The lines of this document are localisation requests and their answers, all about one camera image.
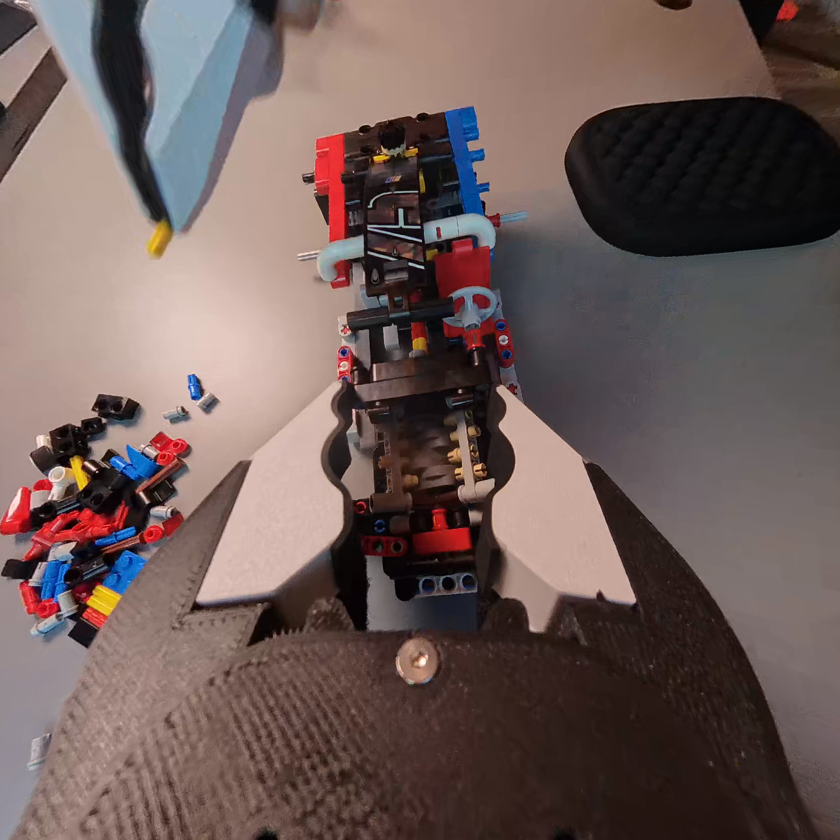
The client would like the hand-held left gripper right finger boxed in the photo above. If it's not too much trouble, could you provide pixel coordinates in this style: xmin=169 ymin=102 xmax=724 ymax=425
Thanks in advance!
xmin=476 ymin=382 xmax=637 ymax=634

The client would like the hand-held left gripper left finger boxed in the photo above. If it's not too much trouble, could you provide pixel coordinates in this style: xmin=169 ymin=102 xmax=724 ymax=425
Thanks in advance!
xmin=195 ymin=381 xmax=368 ymax=631

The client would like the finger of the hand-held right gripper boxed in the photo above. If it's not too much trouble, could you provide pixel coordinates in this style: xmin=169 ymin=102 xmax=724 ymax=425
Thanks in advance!
xmin=131 ymin=0 xmax=280 ymax=234
xmin=29 ymin=0 xmax=173 ymax=227

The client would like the lego car model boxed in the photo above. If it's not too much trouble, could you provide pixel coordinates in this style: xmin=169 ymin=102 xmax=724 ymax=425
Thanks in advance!
xmin=298 ymin=105 xmax=529 ymax=601

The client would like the pile of loose lego pieces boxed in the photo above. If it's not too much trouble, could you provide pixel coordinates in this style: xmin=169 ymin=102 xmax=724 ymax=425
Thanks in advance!
xmin=0 ymin=392 xmax=193 ymax=647

